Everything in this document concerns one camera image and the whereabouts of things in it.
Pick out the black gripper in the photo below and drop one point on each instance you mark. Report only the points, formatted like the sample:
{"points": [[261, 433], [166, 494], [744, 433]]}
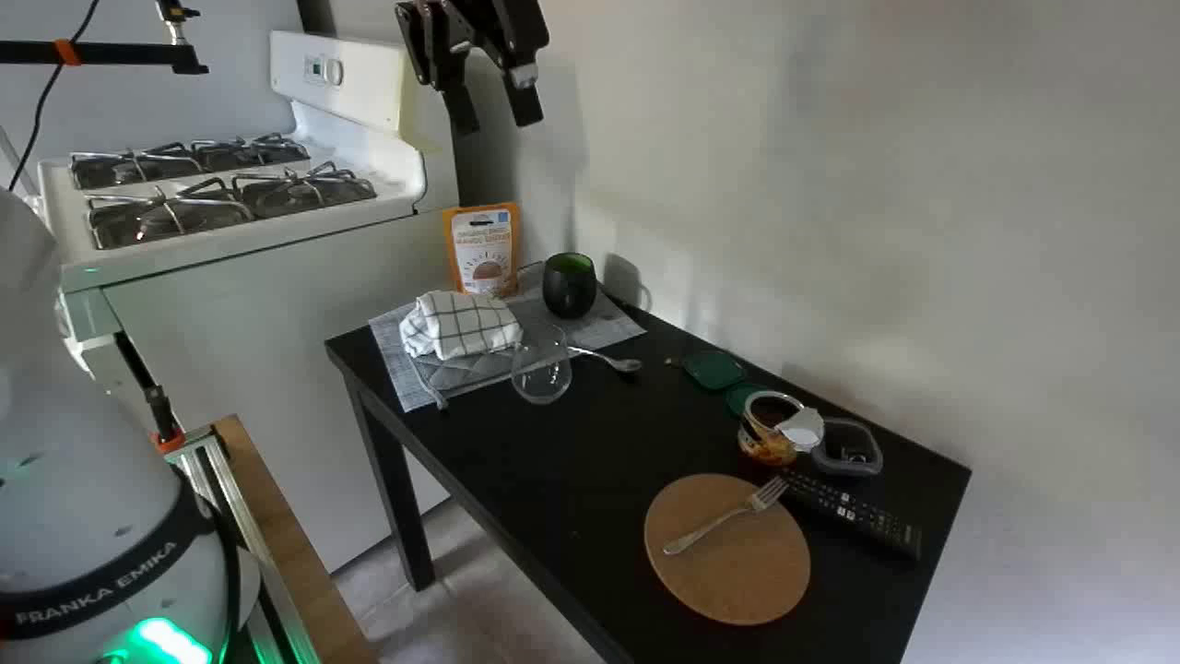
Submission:
{"points": [[485, 21]]}

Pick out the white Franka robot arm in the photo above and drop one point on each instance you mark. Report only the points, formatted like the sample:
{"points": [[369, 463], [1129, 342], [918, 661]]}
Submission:
{"points": [[74, 494]]}

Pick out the orange food packet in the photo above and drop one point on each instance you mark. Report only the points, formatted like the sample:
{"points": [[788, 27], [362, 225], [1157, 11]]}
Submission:
{"points": [[482, 248]]}

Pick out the dark green mug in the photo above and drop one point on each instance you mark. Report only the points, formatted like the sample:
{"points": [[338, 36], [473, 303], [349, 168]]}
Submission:
{"points": [[568, 287]]}

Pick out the white checkered cloth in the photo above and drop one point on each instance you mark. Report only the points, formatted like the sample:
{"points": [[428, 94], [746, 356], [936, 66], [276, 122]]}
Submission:
{"points": [[461, 326]]}

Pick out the grey woven placemat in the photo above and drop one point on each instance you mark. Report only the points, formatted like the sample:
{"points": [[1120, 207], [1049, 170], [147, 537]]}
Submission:
{"points": [[596, 321]]}

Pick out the clear glass tray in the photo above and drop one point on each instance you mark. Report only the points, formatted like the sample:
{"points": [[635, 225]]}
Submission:
{"points": [[473, 374]]}

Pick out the clear stemless glass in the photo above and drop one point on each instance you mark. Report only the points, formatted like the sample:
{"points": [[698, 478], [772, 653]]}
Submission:
{"points": [[545, 378]]}

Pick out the silver spoon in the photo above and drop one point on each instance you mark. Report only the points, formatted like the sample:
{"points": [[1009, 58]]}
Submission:
{"points": [[609, 361]]}

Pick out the white gas stove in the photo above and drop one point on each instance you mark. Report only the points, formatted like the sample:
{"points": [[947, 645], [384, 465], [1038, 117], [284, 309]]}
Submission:
{"points": [[245, 272]]}

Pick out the green plastic container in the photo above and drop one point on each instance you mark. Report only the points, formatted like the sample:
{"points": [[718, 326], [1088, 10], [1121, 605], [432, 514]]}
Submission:
{"points": [[712, 372]]}

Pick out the black stand bar orange band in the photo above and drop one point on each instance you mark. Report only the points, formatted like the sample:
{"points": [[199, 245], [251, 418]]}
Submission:
{"points": [[97, 52]]}

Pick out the black table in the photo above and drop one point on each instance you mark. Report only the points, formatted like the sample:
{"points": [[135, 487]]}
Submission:
{"points": [[556, 494]]}

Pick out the small dark bowl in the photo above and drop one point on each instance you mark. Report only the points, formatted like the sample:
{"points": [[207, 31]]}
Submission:
{"points": [[768, 443]]}

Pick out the silver fork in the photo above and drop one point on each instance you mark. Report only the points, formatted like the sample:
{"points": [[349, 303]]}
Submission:
{"points": [[724, 518]]}

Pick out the wooden board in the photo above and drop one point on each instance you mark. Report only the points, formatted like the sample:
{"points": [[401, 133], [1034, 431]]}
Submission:
{"points": [[288, 541]]}

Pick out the round wooden coaster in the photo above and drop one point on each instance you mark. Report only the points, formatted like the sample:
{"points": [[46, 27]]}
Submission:
{"points": [[739, 572]]}

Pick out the black remote control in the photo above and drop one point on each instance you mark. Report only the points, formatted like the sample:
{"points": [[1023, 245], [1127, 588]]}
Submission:
{"points": [[862, 507]]}

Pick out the aluminium frame rail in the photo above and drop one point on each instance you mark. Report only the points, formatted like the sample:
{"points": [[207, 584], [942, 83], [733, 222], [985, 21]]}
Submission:
{"points": [[214, 494]]}

